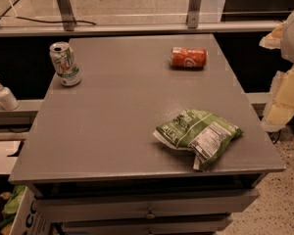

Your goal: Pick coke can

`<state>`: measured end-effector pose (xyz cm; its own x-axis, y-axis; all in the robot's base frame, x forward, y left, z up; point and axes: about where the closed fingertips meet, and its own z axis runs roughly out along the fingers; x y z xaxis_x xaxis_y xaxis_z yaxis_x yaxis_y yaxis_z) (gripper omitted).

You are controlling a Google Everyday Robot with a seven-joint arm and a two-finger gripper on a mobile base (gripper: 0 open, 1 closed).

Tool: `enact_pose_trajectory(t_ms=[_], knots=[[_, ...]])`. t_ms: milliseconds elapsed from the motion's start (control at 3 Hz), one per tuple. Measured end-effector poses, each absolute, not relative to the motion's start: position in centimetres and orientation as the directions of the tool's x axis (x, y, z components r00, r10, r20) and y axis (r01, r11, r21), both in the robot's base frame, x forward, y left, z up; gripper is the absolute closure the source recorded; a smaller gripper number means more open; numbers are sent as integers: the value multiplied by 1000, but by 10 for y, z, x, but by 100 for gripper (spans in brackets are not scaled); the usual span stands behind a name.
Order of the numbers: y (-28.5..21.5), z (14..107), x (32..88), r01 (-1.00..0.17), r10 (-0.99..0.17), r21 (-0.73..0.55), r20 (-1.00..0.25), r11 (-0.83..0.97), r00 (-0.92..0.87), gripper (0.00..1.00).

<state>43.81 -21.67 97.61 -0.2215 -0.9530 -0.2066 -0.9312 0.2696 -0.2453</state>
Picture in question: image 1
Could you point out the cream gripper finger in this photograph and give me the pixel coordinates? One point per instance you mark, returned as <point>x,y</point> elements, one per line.
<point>273,39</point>
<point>279,109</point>

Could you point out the orange coke can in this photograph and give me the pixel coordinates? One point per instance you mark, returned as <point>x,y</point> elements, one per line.
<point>188,57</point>

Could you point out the white green soda can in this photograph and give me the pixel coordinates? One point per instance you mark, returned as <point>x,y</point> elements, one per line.
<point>62,57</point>

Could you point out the green chip bag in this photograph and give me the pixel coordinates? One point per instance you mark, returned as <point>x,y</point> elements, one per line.
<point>201,132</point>

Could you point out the top grey drawer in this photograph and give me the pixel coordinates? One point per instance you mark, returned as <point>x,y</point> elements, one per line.
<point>147,206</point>

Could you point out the grey drawer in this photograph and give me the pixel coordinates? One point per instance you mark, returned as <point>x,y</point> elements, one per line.
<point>170,225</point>
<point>147,206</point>

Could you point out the grey drawer cabinet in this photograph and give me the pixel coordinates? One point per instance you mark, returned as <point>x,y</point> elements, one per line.
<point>96,139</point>

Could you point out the white pump bottle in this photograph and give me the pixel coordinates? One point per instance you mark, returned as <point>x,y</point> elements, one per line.
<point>7,99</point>

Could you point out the white cardboard box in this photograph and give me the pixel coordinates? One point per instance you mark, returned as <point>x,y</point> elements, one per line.
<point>28,220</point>

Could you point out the right metal railing post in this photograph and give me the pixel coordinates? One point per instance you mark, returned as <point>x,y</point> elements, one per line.
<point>192,18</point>

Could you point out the metal railing post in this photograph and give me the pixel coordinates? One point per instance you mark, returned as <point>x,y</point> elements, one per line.
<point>192,18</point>
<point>67,14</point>

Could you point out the left metal railing post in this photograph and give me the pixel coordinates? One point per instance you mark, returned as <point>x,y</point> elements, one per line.
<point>67,14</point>

